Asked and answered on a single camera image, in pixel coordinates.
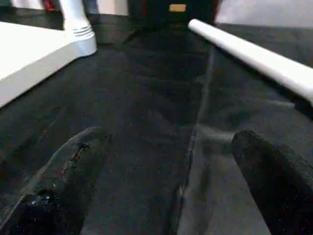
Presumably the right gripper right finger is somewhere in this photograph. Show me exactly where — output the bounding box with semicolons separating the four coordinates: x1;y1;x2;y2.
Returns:
231;130;313;235

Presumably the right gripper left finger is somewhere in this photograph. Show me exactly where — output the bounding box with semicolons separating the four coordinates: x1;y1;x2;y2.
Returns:
0;126;111;235

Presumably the white plastic table leg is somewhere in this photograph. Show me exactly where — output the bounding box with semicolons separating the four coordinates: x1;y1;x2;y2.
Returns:
187;19;313;103
60;0;96;39

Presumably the white plastic table top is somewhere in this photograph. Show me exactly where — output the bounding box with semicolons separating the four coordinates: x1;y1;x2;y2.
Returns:
0;21;98;109

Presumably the white panel with screw holes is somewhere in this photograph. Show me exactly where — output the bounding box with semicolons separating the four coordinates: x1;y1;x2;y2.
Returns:
215;0;313;26

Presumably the black box with gold label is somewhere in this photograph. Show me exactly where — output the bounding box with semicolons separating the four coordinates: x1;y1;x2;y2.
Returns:
127;0;219;31

